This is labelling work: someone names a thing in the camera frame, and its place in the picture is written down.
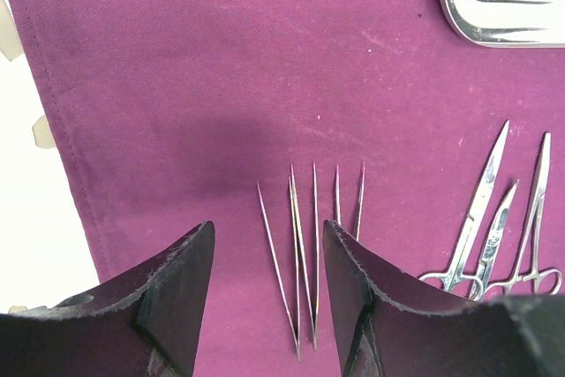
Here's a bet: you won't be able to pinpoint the steel forceps with ring handles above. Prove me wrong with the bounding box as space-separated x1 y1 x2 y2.
485 132 563 295

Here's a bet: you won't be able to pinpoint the steel tweezers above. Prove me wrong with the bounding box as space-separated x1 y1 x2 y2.
289 164 320 351
334 162 366 241
256 182 301 362

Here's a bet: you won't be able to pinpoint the purple surgical cloth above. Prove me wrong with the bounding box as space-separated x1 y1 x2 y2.
9 0 564 376

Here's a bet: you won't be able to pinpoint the steel scissors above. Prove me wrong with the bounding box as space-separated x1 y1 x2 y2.
469 179 520 301

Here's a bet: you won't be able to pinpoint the steel clamp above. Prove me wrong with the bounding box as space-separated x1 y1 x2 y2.
418 119 509 293

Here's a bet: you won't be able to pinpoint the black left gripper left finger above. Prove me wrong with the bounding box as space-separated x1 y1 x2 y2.
1 222 215 376

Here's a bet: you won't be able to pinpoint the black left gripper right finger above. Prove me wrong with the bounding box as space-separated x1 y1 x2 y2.
323 221 564 376

